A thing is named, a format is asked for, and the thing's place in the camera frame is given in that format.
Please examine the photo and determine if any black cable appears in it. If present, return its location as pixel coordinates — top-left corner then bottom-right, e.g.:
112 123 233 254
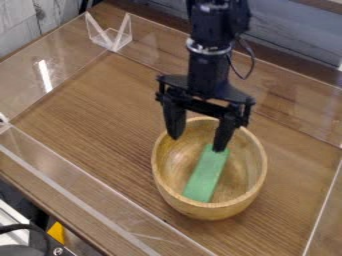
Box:
0 223 50 256

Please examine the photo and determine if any green rectangular block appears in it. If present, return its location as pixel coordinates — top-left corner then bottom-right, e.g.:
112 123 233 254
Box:
182 144 230 203

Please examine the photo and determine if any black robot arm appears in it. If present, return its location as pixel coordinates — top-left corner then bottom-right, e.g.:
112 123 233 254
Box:
156 0 255 152

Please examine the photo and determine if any yellow label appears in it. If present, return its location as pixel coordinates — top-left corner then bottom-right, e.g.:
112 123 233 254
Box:
47 222 66 244

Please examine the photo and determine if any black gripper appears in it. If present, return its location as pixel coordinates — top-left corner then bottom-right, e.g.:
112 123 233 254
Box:
156 54 255 152

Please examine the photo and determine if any clear acrylic corner bracket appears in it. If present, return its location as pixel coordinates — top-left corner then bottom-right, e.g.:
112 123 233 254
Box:
84 13 132 52

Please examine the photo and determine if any clear acrylic tray wall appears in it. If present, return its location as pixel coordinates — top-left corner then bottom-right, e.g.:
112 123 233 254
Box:
0 113 217 256

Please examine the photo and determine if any brown wooden bowl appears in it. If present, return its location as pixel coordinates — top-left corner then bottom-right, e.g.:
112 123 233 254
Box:
151 117 267 221

